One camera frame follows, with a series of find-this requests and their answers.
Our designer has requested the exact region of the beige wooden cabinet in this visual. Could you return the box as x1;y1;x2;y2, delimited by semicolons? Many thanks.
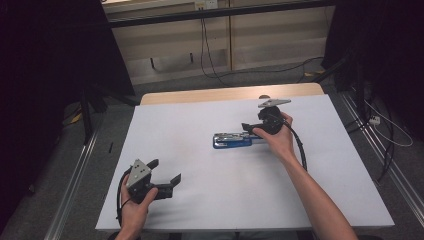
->
102;0;335;86

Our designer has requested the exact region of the white wall socket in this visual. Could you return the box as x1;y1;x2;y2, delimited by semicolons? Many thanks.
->
194;0;219;10

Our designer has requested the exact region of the blue stapler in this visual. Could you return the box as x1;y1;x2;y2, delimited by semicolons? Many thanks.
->
212;131;268;150

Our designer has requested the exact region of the hand-held gripper black cable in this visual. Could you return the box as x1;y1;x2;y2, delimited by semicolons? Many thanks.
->
115;168;133;228
283;121;308;172

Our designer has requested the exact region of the black floor cable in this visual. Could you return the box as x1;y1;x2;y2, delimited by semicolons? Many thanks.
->
229;55;325;77

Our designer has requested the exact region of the black horizontal bar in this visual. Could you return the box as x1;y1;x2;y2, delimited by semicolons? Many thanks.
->
108;0;336;29

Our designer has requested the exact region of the hanging black cable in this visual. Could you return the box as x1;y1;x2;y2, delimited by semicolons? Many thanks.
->
199;18;231;87

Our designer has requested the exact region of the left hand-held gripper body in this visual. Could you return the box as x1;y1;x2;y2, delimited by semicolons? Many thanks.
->
125;159;174;204

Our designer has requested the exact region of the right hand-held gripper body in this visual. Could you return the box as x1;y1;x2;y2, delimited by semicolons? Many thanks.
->
253;98;292;136

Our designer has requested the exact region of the black cable bundle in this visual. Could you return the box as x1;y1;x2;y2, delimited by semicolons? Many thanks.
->
344;109;397;183

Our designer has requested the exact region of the black stand leg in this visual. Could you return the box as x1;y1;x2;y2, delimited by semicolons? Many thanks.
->
79;84;139;145

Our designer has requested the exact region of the person's left hand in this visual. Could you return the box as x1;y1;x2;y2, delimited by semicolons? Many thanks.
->
119;176;159;231

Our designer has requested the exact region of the black curtain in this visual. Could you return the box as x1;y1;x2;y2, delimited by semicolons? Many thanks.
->
0;0;135;231
321;0;424;141

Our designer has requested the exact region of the white cable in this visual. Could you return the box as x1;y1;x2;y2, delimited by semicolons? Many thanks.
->
364;99;414;148

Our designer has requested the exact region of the white table mat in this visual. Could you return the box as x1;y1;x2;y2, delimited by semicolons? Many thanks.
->
95;94;395;233

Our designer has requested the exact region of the right hand-held gripper black cable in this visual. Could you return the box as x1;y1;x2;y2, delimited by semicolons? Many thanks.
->
283;121;308;172

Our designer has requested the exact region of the person's right hand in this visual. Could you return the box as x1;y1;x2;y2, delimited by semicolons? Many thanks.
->
252;111;298;164

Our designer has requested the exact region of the left hand-held gripper black cable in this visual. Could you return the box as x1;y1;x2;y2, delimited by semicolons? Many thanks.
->
115;168;133;228

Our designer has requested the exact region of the wooden table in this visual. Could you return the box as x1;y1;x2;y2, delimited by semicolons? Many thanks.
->
139;82;325;106

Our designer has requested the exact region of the aluminium floor rail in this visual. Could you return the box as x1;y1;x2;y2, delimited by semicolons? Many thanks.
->
44;129;99;240
339;91;424;228

